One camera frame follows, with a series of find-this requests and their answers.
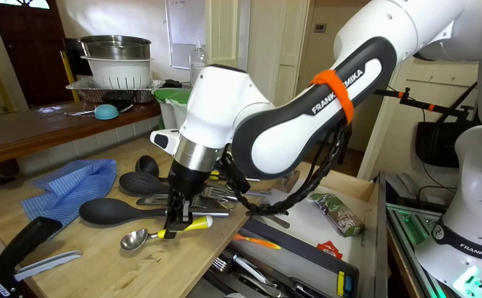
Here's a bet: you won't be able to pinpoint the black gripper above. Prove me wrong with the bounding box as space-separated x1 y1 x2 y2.
165 161 213 232

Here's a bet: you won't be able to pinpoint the yellow handle metal scooper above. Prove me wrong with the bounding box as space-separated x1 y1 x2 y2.
120 216 216 252

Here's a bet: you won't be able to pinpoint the open wooden drawer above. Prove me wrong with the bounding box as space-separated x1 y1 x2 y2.
188 159 390 298

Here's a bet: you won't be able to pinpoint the metal tongs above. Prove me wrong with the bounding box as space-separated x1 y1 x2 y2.
135 184 244 219

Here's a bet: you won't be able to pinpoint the small black ladle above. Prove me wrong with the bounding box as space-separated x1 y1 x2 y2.
135 155 163 179

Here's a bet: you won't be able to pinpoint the orange pen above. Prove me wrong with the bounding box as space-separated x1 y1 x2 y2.
233 232 284 252

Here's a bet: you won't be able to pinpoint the white bin green lid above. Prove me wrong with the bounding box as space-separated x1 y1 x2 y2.
153 87 194 133

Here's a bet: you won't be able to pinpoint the blue cloth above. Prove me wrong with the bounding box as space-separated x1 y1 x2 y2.
21 158 120 226

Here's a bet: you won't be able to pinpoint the teal round bowl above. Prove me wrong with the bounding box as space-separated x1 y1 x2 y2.
93 103 122 123

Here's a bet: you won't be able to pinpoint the long black bar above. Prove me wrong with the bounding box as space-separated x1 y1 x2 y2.
244 217 362 298

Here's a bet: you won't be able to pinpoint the white colander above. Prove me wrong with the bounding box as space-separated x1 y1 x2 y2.
80 55 155 92

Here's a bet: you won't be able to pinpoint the clear plastic bottle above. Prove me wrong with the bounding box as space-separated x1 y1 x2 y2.
188 45 209 80

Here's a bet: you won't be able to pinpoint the red label item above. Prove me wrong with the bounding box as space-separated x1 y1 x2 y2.
315 241 345 262

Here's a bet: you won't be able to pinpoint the metal dish tray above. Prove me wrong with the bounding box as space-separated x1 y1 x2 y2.
65 77 163 105

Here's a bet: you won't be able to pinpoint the green snack packet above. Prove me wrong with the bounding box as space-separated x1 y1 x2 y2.
309 191 367 239

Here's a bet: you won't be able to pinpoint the stainless steel pot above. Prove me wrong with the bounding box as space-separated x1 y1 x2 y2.
79 34 153 62

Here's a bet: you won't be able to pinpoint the dark wooden door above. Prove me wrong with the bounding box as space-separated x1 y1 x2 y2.
0 0 79 110

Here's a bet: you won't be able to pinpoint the black box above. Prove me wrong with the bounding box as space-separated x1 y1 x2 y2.
385 173 453 216

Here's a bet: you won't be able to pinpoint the black rod orange clamps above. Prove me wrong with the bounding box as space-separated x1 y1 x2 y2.
373 85 478 121

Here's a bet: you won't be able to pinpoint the black hanging bag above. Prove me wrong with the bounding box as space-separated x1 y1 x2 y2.
415 82 482 171

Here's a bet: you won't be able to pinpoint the large black spoon metal handle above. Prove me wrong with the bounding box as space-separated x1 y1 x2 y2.
79 198 233 227

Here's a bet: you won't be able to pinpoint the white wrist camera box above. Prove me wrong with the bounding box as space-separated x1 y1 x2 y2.
150 128 183 158

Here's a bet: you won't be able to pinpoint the black plastic handle tool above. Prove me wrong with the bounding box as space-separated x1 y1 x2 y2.
0 216 65 298

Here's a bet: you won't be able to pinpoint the white paper on wall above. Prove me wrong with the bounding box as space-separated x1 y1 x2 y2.
165 0 209 72

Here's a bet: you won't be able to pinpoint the orange strap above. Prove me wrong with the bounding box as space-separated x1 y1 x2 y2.
310 68 358 126

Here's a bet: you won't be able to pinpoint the green robot base plate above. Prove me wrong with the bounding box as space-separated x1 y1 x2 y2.
385 203 482 298

